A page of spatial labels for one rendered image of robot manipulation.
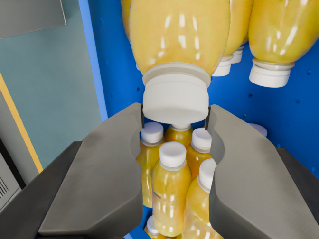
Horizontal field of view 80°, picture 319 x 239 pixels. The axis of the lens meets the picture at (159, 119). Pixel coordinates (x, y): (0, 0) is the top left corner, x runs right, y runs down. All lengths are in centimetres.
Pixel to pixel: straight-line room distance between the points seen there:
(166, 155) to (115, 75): 13
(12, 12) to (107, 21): 87
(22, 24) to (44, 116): 91
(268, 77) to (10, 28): 100
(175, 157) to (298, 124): 19
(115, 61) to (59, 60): 131
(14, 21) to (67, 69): 57
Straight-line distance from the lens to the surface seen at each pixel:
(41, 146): 211
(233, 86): 39
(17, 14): 112
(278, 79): 24
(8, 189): 241
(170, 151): 28
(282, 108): 36
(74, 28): 146
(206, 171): 25
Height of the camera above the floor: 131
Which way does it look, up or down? 58 degrees down
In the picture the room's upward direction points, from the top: 173 degrees counter-clockwise
